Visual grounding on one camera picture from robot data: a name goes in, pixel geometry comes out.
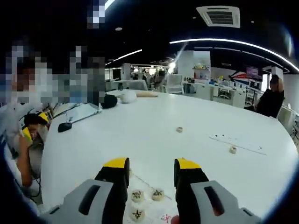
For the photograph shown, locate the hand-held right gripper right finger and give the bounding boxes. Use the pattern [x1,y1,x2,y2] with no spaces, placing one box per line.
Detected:
[174,158,262,224]

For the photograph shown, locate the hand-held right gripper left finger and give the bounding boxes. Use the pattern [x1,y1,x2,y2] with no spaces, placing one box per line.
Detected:
[48,157,130,224]

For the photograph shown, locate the group of wooden chess pieces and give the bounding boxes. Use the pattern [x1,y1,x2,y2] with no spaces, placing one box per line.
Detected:
[129,127,238,222]

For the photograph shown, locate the thin chessboard sheet red lines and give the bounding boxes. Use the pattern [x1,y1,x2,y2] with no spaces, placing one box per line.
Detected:
[128,172,179,224]

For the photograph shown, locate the small black object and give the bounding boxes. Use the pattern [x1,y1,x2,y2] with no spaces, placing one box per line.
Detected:
[57,113,73,133]

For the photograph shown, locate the white table power strip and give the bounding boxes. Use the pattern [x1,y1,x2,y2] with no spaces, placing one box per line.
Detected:
[209,134,267,156]

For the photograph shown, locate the black round object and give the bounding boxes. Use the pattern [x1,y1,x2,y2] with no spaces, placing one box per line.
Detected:
[102,94,118,109]

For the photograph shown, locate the white round object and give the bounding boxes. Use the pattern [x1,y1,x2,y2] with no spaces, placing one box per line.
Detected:
[119,90,137,104]

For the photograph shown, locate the short ceiling light strip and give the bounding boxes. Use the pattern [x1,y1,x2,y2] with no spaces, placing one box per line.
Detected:
[105,49,142,66]

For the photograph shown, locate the wooden rolling pin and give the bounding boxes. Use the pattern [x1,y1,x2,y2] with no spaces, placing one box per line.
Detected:
[136,91,159,98]

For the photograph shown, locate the white mesh chair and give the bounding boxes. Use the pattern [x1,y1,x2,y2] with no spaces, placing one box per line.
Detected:
[166,74,183,94]

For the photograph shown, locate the display shelf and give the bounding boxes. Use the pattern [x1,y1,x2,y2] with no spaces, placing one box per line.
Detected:
[192,63,211,80]

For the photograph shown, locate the purple screen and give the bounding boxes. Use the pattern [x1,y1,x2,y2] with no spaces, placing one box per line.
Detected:
[246,66,263,80]

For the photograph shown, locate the curved ceiling light strip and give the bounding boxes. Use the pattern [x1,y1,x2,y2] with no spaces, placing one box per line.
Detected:
[169,38,299,72]

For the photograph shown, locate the ceiling air conditioner vent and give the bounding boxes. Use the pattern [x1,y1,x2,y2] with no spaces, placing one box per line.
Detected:
[196,6,241,28]

